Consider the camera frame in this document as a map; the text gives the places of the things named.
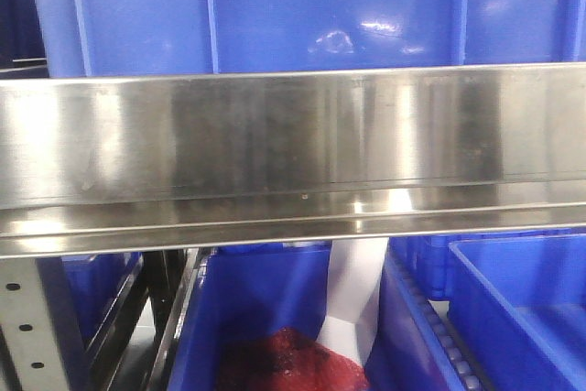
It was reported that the large blue crate upper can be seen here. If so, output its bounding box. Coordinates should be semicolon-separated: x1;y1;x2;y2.
35;0;585;78

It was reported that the blue bin lower middle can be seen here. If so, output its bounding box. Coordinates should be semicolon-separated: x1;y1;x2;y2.
167;240;381;391

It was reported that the perforated steel shelf post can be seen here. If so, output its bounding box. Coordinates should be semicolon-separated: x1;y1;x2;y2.
1;257;92;390

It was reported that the blue bin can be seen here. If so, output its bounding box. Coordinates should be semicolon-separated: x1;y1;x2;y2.
167;240;381;391
389;228;585;390
38;251;144;346

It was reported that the blue bin lower right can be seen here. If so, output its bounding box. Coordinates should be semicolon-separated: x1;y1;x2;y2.
389;228;585;390

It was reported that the blue bin lower left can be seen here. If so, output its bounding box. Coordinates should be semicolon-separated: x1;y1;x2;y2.
38;251;144;346

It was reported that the red mesh cloth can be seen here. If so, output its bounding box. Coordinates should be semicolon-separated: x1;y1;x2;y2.
214;327;370;391

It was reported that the stainless steel shelf beam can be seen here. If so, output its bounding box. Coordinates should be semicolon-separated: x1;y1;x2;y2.
1;62;585;258

